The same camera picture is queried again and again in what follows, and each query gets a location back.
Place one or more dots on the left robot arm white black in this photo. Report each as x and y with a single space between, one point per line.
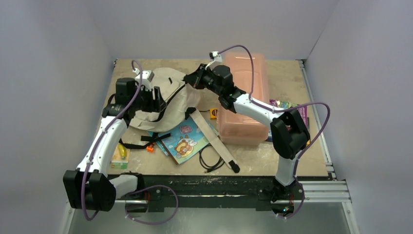
88 186

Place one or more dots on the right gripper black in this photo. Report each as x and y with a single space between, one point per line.
196 79

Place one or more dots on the orange small clip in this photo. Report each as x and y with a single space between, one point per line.
150 148

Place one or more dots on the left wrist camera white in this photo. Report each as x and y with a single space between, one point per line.
144 77

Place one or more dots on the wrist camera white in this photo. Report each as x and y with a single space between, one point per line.
215 60
144 77

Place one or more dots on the beige backpack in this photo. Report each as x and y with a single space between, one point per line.
181 101

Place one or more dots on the blue cartoon children's book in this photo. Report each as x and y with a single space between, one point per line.
183 141

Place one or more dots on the banana toy card pack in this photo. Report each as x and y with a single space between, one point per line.
120 158

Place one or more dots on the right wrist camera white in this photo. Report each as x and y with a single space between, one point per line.
215 60

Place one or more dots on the yellow tape measure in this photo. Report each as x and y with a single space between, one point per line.
213 113

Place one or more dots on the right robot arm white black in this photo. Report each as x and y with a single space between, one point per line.
289 133

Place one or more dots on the orange translucent plastic box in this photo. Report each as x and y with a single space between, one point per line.
249 75

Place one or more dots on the black aluminium base frame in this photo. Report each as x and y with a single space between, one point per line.
261 193

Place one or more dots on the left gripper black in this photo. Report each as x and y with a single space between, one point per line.
155 106

